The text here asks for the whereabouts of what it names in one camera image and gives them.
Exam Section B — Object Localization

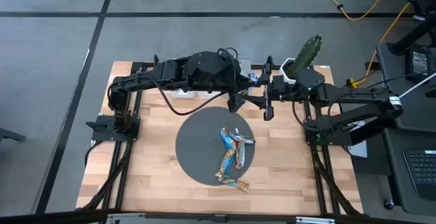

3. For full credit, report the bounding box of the white plastic bin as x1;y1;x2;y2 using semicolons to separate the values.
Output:
170;88;197;100
238;59;253;77

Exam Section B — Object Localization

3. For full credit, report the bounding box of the black power brick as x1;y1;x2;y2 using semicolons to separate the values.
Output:
405;46;431;79

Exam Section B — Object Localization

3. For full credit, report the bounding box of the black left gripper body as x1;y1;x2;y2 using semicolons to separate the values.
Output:
204;50;253;94

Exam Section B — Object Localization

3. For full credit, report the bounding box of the black aluminium table frame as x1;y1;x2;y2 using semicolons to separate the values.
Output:
75;59;364;224

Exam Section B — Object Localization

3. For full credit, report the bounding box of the white plant pot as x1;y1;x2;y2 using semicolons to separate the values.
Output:
279;57;298;86

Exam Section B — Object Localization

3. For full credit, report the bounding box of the green brown granola bar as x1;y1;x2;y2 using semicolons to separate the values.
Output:
217;175;251;193

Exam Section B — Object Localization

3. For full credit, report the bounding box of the white cable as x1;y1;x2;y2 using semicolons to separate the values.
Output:
398;80;436;99

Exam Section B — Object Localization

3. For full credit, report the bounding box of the blue Chewy granola bar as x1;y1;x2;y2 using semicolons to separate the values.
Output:
214;148;237;180

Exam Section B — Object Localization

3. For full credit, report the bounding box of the yellow extension cable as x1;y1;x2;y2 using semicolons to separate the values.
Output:
347;0;431;89
296;0;394;22

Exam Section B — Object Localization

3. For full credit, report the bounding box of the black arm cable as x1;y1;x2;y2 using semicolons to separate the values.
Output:
140;75;233;116

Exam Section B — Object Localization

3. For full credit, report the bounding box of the black keyboard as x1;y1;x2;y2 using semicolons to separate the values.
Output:
402;148;436;202

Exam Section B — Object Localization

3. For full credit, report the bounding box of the round dark grey plate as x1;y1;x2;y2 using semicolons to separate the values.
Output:
174;106;257;187

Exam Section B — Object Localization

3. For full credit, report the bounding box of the black desk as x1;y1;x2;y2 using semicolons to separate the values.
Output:
375;41;436;218

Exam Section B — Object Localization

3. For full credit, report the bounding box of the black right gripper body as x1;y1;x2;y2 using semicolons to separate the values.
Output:
271;74;299;102

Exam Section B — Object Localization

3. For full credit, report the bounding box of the blue red granola bar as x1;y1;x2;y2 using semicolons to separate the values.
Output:
219;127;238;151

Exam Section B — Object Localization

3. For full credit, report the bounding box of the green cactus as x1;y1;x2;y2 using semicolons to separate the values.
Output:
290;33;323;79

